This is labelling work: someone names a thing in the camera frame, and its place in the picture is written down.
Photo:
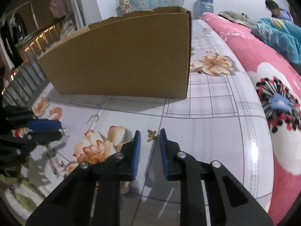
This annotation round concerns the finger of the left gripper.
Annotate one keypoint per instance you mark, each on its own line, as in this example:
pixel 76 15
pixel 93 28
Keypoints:
pixel 44 125
pixel 44 137

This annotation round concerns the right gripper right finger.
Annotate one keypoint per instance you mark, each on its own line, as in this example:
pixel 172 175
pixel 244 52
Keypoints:
pixel 210 194

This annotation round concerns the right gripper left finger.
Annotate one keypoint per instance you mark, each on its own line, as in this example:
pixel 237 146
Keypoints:
pixel 90 194

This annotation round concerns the black hanging garment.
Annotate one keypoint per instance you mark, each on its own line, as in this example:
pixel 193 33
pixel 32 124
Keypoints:
pixel 12 33

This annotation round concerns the gold butterfly brooch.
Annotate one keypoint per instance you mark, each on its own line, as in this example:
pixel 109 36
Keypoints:
pixel 152 135

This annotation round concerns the pink hanging garment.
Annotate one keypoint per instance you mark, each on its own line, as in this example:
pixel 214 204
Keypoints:
pixel 60 8

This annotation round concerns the brown cardboard box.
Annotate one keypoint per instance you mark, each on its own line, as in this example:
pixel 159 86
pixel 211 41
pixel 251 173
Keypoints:
pixel 144 53

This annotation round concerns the pink floral quilt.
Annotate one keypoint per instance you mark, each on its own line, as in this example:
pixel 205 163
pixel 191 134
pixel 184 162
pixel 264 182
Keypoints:
pixel 278 87

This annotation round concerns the blue patterned blanket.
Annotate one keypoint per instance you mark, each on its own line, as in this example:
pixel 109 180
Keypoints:
pixel 282 36

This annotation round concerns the person in purple jacket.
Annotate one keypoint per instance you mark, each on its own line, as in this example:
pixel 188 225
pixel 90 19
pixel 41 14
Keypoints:
pixel 277 12

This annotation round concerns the blue water jug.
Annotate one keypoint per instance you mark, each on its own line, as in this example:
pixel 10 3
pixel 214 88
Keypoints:
pixel 202 6

